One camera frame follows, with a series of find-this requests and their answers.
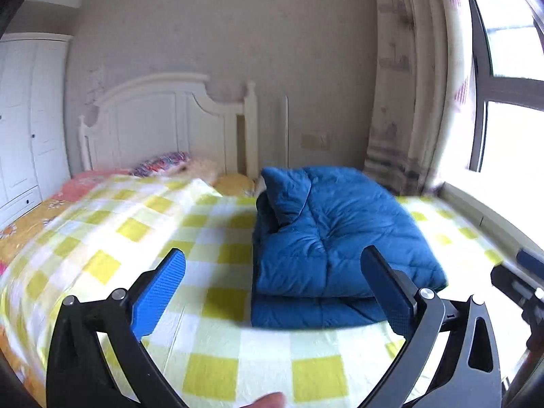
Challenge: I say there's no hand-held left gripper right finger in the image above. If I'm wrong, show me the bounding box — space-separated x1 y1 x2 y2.
360 245 504 408

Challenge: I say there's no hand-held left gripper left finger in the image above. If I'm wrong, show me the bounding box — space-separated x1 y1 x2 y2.
46 249 188 408

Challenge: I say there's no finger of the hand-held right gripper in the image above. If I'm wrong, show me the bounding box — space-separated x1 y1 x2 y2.
490 248 544 304

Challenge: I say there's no blue down jacket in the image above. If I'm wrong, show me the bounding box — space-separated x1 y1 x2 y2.
250 166 448 329

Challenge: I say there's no person's left hand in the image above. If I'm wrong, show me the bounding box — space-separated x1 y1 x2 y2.
248 392 286 408

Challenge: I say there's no white window ledge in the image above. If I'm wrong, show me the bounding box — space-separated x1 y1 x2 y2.
440 180 544 265

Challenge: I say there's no yellow checked blanket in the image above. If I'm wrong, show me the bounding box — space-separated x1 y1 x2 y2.
0 175 504 408

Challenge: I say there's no floral print pillow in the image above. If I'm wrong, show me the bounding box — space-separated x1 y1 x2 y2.
131 151 191 177

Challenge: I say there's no peach pillow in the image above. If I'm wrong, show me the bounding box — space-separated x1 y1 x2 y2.
181 157 222 185

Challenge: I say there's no yellow pillow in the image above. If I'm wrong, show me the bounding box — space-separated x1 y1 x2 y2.
215 173 258 198

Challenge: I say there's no orange floral bed sheet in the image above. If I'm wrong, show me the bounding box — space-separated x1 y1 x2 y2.
0 168 132 279

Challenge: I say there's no white bed headboard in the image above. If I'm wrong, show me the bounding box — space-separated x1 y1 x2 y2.
77 72 259 179

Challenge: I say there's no dark framed window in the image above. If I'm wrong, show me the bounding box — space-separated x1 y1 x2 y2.
462 0 544 188

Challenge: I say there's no sheer curtain with pink triangles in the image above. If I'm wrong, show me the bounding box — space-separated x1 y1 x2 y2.
425 0 483 194

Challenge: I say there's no white wardrobe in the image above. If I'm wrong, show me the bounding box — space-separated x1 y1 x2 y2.
0 33 73 231

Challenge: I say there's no patterned beige curtain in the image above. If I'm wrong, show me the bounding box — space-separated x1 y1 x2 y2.
364 0 443 196

